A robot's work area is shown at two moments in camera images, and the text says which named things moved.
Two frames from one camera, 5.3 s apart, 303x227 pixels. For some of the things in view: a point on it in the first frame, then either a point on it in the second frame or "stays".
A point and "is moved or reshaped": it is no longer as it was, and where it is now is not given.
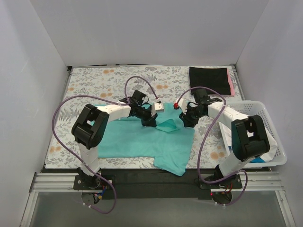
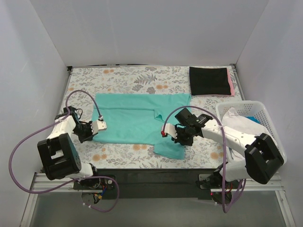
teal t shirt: [169, 142] is moved or reshaped
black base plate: [149, 184] stays
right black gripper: [186, 119] → [181, 136]
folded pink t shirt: [231, 87] stays
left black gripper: [149, 120] → [87, 132]
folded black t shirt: [215, 78] stays
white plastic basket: [257, 108] stays
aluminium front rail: [63, 182] stays
